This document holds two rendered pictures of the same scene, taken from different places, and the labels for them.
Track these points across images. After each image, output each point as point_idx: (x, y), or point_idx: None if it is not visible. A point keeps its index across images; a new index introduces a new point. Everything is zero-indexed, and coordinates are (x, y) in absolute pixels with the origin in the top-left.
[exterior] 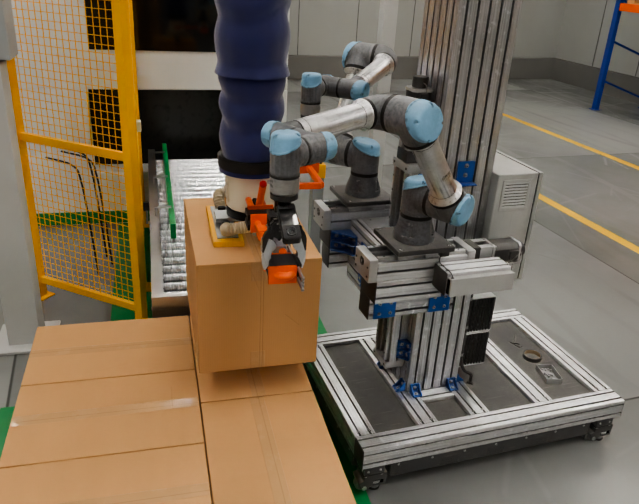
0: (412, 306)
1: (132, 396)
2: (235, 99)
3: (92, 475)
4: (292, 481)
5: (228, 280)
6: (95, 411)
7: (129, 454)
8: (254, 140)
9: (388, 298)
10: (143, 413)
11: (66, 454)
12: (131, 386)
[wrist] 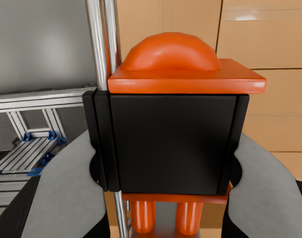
0: (11, 175)
1: (255, 129)
2: None
3: None
4: (152, 9)
5: (210, 203)
6: (286, 117)
7: (274, 65)
8: None
9: (25, 180)
10: (252, 110)
11: None
12: (253, 140)
